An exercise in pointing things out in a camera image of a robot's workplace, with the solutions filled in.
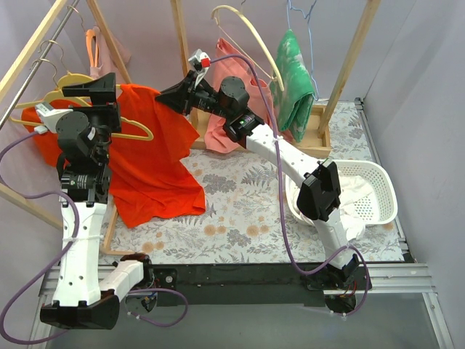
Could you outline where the yellow plastic hanger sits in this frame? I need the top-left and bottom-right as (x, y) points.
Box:
(15, 58), (153, 141)

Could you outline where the orange t-shirt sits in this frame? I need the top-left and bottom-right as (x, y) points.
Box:
(20, 83), (207, 229)

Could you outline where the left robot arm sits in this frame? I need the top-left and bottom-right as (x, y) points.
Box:
(36, 73), (155, 329)

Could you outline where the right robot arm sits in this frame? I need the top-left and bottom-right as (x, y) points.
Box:
(156, 71), (360, 289)

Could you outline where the yellow hanger under pink garment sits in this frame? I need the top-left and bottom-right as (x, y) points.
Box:
(39, 39), (92, 106)

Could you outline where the cream wooden hanger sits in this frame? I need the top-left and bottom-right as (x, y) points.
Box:
(210, 4), (285, 92)

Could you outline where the orange hanger in pink garment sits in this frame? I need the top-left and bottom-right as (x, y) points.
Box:
(86, 28), (100, 68)

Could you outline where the salmon pink pleated garment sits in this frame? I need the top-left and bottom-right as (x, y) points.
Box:
(199, 39), (279, 156)

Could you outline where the green white hanging cloth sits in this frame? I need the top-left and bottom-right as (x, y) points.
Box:
(270, 29), (315, 143)

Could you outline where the dusty pink hanging garment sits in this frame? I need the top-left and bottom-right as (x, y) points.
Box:
(89, 26), (132, 84)

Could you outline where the wooden side clothes rack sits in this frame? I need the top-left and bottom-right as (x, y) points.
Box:
(0, 0), (176, 255)

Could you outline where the wooden rack with tray base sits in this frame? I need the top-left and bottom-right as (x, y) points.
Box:
(170, 0), (382, 159)

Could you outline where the metal hanging rod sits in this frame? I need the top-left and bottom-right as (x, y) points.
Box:
(1, 0), (80, 129)

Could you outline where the white cloth in basket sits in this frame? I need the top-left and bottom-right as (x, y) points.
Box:
(284, 175), (374, 241)

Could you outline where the white plastic laundry basket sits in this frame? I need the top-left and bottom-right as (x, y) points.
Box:
(284, 158), (399, 227)

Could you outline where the black base bar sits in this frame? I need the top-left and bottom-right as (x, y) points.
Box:
(113, 262), (360, 308)

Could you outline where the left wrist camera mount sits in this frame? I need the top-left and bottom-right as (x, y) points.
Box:
(35, 103), (73, 134)

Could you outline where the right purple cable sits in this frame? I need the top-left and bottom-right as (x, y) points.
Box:
(210, 54), (371, 317)

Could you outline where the blue wire hanger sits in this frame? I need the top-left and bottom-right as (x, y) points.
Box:
(286, 0), (320, 101)

